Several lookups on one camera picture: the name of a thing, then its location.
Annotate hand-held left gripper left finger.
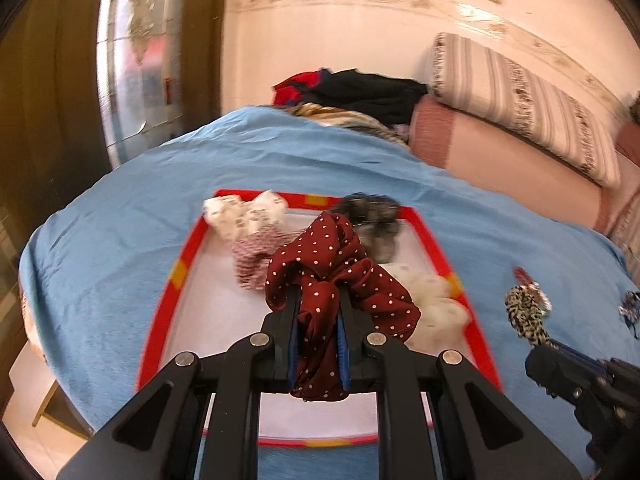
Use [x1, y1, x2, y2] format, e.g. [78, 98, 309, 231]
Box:
[57, 287, 303, 480]

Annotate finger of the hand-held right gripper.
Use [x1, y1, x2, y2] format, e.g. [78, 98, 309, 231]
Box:
[525, 346, 601, 408]
[550, 339, 616, 368]

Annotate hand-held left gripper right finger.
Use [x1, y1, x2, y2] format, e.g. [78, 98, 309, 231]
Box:
[336, 290, 583, 480]

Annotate leopard print scrunchie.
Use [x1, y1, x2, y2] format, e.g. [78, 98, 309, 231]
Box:
[504, 285, 553, 347]

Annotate dark red polka-dot scrunchie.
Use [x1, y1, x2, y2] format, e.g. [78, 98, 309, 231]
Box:
[265, 212, 422, 403]

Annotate white tray with red rim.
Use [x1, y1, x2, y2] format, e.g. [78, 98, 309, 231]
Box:
[136, 189, 503, 448]

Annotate small scrunchie at right edge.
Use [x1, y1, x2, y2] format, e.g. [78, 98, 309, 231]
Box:
[617, 290, 640, 338]

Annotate red and white checked scrunchie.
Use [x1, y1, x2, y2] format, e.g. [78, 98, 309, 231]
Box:
[231, 227, 306, 292]

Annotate white fluffy scrunchie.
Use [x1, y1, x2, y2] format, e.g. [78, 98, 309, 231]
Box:
[385, 260, 473, 348]

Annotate grey and black scrunchie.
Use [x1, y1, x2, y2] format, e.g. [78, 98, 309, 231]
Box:
[330, 192, 403, 263]

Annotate striped floral back cushion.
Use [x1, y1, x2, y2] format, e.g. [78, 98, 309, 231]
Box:
[607, 195, 640, 271]

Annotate white printed scrunchie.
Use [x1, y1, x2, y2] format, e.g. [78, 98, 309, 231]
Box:
[202, 189, 290, 242]

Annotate light blue blanket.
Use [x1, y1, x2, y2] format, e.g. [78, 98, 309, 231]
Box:
[19, 105, 640, 480]

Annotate pink seat cushion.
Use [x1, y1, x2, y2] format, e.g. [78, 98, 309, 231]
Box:
[410, 95, 622, 235]

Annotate golden patterned cloth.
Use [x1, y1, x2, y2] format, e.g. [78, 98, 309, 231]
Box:
[285, 102, 412, 147]

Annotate wooden stool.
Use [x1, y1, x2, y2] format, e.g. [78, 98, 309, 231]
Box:
[32, 377, 96, 441]

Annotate black clothing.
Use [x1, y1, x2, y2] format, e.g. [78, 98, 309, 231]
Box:
[300, 69, 430, 128]

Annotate red clothing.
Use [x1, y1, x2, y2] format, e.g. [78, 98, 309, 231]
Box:
[271, 72, 323, 107]

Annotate striped floral pillow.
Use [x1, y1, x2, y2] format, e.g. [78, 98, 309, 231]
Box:
[431, 32, 622, 189]

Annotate dark wooden wardrobe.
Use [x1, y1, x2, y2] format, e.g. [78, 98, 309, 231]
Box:
[0, 0, 121, 411]

